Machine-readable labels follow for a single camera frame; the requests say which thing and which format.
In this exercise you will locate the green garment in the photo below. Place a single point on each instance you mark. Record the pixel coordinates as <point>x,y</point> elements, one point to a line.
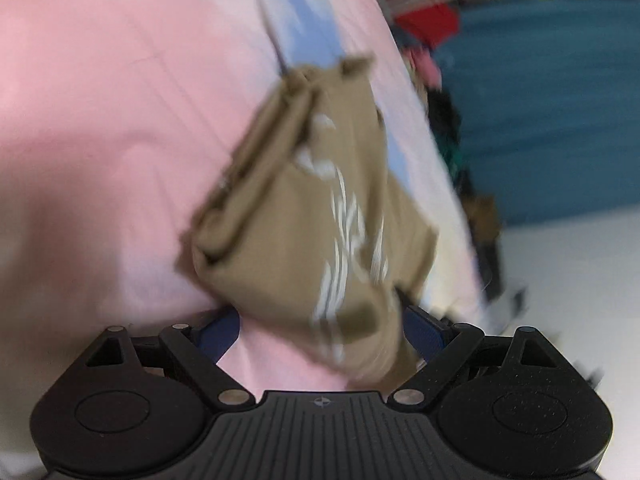
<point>454,162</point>

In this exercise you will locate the tan t-shirt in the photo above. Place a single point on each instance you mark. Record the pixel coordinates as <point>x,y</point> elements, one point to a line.
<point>320,210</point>

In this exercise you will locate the pink garment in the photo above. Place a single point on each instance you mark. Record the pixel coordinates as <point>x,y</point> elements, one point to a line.
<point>425,67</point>

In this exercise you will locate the wide blue curtain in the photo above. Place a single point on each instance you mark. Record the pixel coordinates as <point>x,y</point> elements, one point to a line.
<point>550,120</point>

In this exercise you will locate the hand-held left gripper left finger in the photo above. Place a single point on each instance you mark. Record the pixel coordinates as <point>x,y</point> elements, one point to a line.
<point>220,335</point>

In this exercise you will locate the black garment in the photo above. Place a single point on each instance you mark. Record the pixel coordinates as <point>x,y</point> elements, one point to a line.
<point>445,120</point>

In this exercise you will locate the bed with pastel sheet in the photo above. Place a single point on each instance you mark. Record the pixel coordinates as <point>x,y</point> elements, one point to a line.
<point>110,125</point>

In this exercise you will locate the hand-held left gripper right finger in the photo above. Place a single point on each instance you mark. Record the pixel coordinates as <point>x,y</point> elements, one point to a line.
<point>425,330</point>

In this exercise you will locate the red garment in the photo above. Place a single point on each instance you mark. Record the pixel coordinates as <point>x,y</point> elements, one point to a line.
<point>430,20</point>

